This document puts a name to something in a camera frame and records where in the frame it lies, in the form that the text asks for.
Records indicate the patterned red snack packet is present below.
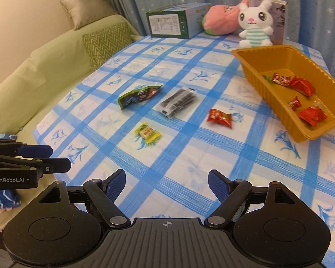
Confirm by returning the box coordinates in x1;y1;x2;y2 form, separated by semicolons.
207;108;233;129

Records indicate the light green sofa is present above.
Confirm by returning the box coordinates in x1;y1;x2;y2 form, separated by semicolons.
0;14;143;246

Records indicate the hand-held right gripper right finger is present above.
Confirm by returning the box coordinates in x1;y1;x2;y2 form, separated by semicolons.
204;169;296;228

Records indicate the green zigzag pillow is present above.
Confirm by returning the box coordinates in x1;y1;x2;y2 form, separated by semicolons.
82;22;134;72

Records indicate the beige pillow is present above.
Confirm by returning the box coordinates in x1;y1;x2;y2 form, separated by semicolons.
59;0;118;31

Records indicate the plain red snack packet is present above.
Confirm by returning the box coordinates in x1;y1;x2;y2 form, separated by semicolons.
297;102;329;127

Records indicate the blue checked tablecloth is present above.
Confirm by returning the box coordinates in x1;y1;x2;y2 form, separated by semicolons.
35;32;335;266

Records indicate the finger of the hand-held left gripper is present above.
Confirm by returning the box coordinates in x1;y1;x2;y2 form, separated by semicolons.
0;142;53;158
0;153;72;175

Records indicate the red foil candy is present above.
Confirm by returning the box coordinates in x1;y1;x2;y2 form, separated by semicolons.
272;72;294;87

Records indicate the orange plastic tray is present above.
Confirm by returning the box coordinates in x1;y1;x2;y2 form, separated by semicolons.
231;44;335;143

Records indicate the black snack packet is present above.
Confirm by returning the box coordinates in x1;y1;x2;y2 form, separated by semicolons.
156;87;199;120

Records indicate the blue patterned cloth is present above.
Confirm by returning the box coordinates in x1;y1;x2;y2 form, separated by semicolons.
0;132;21;218

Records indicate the pink peach plush toy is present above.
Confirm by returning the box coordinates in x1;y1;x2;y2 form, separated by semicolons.
202;4;245;36

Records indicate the yellow and green candy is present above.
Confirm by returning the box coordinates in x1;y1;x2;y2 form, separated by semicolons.
134;122;162;146

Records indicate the brown white box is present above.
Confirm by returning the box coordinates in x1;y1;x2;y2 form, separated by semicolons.
247;0;289;45

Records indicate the green cardboard box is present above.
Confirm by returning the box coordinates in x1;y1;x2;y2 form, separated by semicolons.
146;2;213;39

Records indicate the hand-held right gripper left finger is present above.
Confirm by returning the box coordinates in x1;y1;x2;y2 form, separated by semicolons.
38;169;132;228

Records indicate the green snack packet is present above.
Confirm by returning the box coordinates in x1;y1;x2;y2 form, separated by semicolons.
118;82;163;110

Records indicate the white rabbit plush toy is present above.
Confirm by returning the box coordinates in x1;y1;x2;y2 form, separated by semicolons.
238;0;275;48

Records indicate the red twisted-wrapper candy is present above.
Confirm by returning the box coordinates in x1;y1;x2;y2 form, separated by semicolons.
290;76;316;98

